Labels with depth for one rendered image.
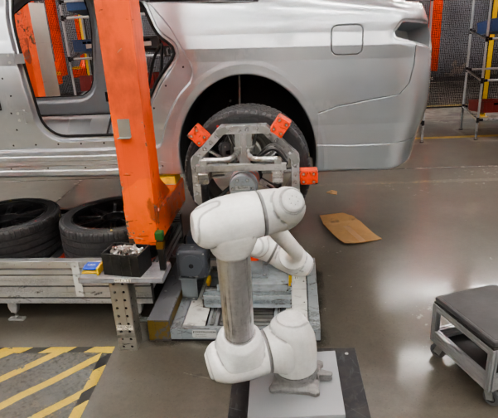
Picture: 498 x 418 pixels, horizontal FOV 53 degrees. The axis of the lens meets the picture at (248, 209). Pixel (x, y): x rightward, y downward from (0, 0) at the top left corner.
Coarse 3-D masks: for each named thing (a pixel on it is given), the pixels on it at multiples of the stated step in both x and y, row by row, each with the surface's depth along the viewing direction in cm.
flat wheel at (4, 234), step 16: (0, 208) 342; (16, 208) 345; (32, 208) 344; (48, 208) 329; (0, 224) 316; (16, 224) 314; (32, 224) 304; (48, 224) 313; (0, 240) 294; (16, 240) 298; (32, 240) 305; (48, 240) 315; (0, 256) 297; (16, 256) 301; (32, 256) 307
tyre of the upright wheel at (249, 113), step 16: (224, 112) 255; (240, 112) 248; (256, 112) 248; (272, 112) 255; (208, 128) 252; (288, 128) 249; (192, 144) 256; (304, 144) 253; (304, 160) 254; (192, 192) 266; (304, 192) 260
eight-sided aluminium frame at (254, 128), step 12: (216, 132) 244; (228, 132) 244; (240, 132) 243; (252, 132) 243; (264, 132) 242; (204, 144) 247; (288, 144) 248; (192, 156) 252; (288, 156) 246; (192, 168) 252; (192, 180) 254
